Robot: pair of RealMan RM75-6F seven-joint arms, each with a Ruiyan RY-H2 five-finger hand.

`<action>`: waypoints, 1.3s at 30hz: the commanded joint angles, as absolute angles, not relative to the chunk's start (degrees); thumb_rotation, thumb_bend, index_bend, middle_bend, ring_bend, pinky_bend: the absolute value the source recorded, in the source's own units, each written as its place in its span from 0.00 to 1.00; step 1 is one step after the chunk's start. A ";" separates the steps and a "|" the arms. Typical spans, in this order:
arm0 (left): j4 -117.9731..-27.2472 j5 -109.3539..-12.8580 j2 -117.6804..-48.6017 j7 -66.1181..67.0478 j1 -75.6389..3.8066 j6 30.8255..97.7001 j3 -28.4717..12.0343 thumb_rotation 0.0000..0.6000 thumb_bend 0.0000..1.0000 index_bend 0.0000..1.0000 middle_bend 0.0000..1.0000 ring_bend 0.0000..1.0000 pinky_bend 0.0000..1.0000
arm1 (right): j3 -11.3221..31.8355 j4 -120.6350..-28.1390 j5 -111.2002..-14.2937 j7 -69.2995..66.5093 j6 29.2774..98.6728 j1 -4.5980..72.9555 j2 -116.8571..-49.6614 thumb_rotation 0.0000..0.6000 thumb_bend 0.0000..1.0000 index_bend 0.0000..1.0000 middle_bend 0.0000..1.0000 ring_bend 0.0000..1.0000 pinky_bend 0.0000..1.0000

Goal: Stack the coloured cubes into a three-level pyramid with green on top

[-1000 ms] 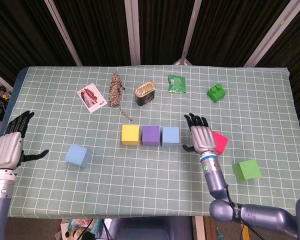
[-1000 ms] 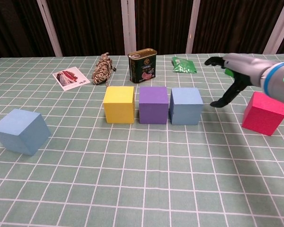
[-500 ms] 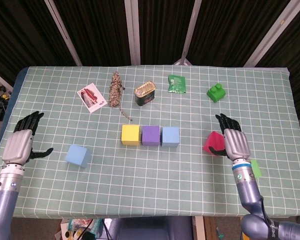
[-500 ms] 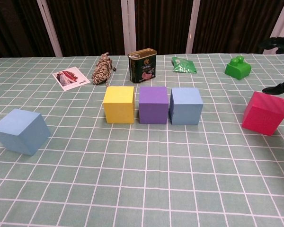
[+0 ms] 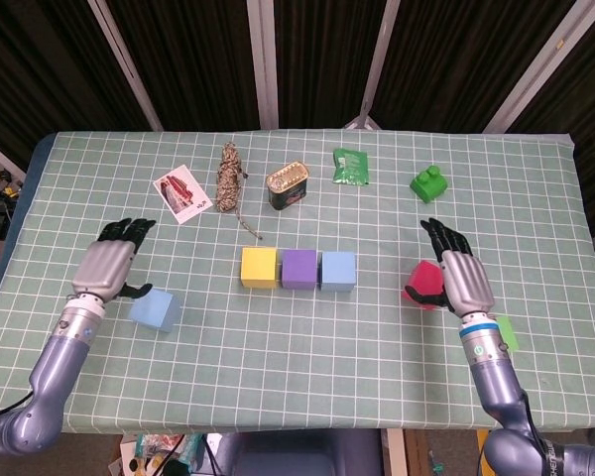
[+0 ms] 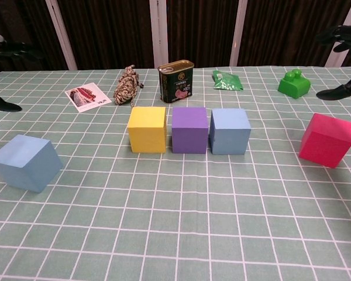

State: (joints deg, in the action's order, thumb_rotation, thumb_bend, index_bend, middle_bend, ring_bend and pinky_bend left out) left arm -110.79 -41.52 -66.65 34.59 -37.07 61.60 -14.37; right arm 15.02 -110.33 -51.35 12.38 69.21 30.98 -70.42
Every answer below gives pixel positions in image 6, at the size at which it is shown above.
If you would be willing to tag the yellow foam cube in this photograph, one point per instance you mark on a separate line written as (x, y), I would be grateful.
(147, 131)

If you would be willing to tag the green studded toy brick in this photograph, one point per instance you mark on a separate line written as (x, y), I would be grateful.
(295, 86)

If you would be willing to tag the green checked tablecloth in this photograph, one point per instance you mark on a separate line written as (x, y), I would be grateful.
(175, 234)

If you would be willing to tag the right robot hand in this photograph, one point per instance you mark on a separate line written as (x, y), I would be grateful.
(345, 33)

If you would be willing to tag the white photo card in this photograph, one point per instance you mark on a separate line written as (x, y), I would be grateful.
(87, 98)

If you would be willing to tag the pink foam cube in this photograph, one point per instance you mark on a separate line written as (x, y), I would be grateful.
(324, 143)

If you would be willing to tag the light blue foam cube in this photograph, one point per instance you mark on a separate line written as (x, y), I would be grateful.
(229, 133)
(23, 164)

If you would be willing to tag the dark green meat tin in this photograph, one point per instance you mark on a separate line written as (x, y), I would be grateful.
(177, 85)

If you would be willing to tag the purple foam cube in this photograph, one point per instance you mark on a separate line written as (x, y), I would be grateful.
(190, 131)

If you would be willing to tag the green snack packet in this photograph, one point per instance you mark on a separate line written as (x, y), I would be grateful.
(228, 82)

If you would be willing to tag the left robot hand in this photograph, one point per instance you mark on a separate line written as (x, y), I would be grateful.
(14, 49)

